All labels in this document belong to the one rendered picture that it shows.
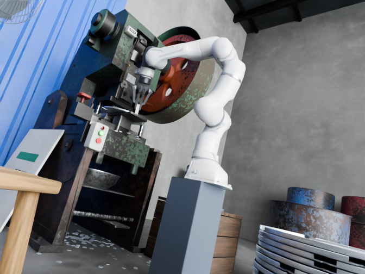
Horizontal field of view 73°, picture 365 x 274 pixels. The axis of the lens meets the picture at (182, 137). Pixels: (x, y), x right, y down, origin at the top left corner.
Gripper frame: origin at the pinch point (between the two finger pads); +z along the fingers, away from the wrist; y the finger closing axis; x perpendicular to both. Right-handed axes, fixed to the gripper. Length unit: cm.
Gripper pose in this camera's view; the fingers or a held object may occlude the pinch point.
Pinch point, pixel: (137, 109)
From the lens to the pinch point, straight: 155.9
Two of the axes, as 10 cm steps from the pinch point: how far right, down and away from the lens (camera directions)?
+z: -2.7, 9.6, 0.8
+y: 9.6, 2.6, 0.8
